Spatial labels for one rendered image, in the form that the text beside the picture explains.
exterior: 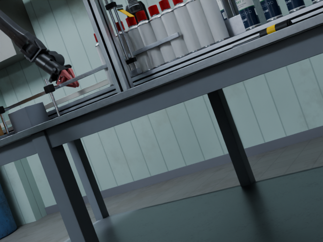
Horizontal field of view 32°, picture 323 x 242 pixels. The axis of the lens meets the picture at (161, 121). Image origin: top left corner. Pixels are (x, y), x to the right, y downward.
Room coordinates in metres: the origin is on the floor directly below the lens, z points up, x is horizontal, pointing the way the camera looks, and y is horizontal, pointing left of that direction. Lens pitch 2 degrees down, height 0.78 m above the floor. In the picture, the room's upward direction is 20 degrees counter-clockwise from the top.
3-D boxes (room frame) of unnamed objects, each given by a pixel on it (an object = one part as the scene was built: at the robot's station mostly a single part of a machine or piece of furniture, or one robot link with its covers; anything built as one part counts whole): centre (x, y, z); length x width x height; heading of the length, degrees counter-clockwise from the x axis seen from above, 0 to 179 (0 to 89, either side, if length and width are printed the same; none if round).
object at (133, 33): (2.02, -0.02, 0.98); 0.05 x 0.05 x 0.20
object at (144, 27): (1.98, -0.06, 0.98); 0.05 x 0.05 x 0.20
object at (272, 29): (1.57, -0.34, 0.84); 0.20 x 0.03 x 0.03; 48
